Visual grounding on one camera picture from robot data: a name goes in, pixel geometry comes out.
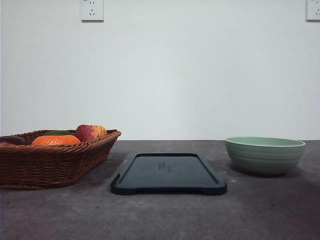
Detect light green ceramic bowl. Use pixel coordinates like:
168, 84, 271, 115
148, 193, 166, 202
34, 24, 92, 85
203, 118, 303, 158
224, 136, 306, 175

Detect brown wicker basket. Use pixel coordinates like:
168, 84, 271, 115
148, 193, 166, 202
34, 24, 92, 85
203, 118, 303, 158
0, 129, 121, 190

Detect dark blue rectangular tray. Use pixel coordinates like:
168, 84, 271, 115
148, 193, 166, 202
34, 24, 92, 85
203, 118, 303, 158
111, 153, 228, 196

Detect red yellow apple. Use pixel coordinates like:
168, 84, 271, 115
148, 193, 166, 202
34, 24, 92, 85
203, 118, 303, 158
75, 124, 107, 142

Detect dark green avocado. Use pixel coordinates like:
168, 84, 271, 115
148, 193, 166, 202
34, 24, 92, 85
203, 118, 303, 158
42, 130, 74, 136

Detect orange tangerine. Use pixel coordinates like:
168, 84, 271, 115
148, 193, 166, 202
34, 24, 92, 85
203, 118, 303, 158
31, 135, 81, 146

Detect dark purple fruit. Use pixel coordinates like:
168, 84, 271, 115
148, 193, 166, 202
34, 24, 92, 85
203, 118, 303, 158
0, 136, 25, 145

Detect white wall socket left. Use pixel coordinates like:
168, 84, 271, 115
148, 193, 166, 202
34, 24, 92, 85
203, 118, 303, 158
80, 0, 105, 24

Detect white wall socket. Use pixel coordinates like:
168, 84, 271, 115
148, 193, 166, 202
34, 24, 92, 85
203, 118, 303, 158
80, 0, 105, 24
306, 0, 320, 23

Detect white wall socket right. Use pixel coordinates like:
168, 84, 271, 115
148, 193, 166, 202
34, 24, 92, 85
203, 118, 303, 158
306, 0, 320, 23

